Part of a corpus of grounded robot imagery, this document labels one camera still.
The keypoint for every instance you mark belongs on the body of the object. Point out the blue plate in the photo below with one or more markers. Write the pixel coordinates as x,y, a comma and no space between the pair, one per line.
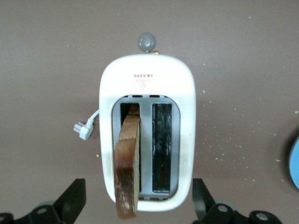
294,163

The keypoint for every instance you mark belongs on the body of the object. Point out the brown bread slice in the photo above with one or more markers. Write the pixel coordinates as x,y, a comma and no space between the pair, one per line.
125,168

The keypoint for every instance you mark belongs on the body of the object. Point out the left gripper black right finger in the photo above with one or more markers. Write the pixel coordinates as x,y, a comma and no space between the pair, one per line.
201,198

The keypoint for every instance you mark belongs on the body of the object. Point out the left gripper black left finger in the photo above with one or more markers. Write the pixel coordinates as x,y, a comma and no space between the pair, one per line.
70,198

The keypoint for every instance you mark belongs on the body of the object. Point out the copper toaster dial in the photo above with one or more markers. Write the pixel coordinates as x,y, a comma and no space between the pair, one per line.
154,52

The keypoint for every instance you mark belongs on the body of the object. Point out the white two-slot toaster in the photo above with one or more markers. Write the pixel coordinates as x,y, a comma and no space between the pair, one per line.
147,79

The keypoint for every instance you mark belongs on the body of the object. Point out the white toaster power plug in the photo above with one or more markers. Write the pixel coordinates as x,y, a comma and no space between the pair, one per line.
84,130

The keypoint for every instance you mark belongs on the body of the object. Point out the grey toaster lever knob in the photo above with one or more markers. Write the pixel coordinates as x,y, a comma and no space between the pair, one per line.
146,42

